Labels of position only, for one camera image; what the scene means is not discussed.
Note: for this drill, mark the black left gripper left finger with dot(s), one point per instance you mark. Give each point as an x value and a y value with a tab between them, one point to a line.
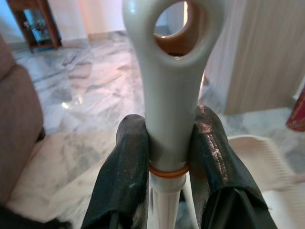
121	171

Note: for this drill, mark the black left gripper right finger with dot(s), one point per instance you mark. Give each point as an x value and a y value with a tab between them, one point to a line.
214	162

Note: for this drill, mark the red patterned cylinder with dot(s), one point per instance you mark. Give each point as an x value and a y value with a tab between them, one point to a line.
297	114

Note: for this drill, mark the beige panelled door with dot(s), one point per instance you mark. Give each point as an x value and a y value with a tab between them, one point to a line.
259	55

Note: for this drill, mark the brown fabric sofa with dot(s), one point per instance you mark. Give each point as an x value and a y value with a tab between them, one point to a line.
16	114

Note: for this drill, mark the brown wooden glass cabinet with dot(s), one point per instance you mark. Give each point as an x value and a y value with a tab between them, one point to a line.
35	26

